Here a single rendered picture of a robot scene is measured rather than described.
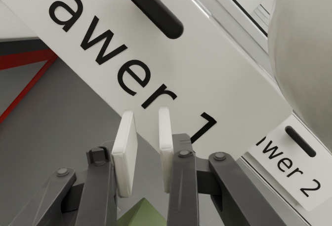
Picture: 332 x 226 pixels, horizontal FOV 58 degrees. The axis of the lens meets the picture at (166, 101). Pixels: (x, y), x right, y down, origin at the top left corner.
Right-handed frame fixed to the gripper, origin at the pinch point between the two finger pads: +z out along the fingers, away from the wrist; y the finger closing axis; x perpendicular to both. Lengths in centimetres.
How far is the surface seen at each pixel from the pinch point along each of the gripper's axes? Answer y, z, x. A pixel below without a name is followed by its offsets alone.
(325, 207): 32, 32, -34
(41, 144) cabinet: -27, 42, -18
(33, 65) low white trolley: -20.3, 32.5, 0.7
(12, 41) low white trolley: -15.5, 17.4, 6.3
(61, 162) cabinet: -23, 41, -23
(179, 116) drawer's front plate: 2.6, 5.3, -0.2
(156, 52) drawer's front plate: 1.2, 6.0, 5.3
